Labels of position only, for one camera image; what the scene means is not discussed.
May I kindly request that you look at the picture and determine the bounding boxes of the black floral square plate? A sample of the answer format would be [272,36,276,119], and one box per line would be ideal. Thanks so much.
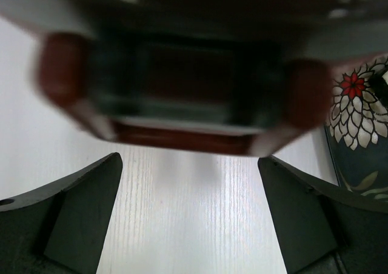
[325,55,387,202]

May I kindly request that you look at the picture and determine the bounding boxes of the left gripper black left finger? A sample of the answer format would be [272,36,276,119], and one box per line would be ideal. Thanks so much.
[1,153,122,273]

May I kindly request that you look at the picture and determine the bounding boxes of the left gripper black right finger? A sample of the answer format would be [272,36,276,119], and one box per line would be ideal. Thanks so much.
[258,156,387,273]

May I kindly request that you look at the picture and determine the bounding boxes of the grey transparent lid red handles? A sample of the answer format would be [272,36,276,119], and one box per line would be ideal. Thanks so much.
[1,0,387,156]

